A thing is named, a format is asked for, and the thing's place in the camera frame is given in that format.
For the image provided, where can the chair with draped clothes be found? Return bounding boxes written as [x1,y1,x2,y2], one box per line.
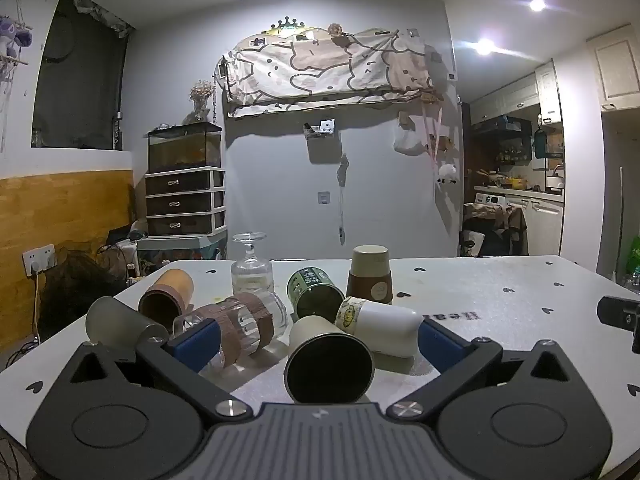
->
[461,202,529,258]

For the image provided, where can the clear glass with brown sleeve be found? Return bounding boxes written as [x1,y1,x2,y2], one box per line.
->
[172,290,289,377]

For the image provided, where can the purple plush toy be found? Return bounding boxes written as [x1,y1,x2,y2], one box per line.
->
[0,15,35,59]

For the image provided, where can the black mesh netting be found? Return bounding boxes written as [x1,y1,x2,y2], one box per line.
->
[39,247,137,342]

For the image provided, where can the printed blanket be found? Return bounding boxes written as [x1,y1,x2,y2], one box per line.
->
[216,26,437,119]

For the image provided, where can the white wall socket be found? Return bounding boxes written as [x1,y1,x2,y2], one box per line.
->
[22,243,56,277]

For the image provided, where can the white plastic bag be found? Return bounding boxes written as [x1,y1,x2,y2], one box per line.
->
[392,124,427,156]

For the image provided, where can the black range hood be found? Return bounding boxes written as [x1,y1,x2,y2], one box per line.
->
[471,115,534,137]

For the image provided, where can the white kitchen wall cabinets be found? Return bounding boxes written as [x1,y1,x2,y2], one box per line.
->
[469,59,563,122]

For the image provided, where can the cream cup with dark inside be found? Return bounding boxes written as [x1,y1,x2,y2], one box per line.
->
[283,315,375,405]

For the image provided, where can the glass fish tank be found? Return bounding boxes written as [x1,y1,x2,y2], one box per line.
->
[147,121,223,174]

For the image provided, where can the gold crown decoration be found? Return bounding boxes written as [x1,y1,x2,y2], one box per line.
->
[269,16,314,37]

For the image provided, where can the pink hanging ribbons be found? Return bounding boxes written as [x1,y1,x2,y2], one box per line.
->
[423,104,446,173]

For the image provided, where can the metal wall bracket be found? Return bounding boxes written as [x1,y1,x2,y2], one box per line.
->
[304,117,336,140]

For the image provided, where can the green printed cup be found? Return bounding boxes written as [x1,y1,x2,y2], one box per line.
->
[286,266,346,322]

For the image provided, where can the brown paper cup lying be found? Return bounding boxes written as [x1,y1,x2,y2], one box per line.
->
[138,268,195,329]

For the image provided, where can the white upper cupboard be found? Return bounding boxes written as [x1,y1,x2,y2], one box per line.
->
[585,24,640,112]

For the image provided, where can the dark three-drawer unit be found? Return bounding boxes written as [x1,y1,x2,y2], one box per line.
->
[144,168,226,238]

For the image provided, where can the grey frosted cup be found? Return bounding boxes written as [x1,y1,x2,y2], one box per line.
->
[85,296,171,356]

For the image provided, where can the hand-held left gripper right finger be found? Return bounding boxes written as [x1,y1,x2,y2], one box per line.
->
[390,317,581,418]

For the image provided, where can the vase of dried flowers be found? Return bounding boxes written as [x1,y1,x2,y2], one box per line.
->
[189,79,216,124]

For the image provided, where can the white cup with patterned band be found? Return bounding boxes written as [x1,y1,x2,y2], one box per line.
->
[336,296,425,359]

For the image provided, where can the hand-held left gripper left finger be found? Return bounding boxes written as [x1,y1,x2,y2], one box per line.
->
[60,317,253,422]

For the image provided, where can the dark window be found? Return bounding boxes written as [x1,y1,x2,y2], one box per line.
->
[31,0,135,151]

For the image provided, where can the hanging grey cord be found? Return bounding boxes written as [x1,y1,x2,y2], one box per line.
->
[336,154,350,247]

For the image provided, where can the clear stemmed glass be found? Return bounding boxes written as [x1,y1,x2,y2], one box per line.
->
[230,232,274,297]

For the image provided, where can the teal low cabinet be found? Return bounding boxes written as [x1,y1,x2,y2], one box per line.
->
[135,233,229,281]

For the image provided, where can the brown and beige cup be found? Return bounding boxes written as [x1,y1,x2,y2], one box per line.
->
[346,245,395,305]

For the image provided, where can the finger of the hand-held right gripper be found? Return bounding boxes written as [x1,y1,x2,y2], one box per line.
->
[597,296,640,353]

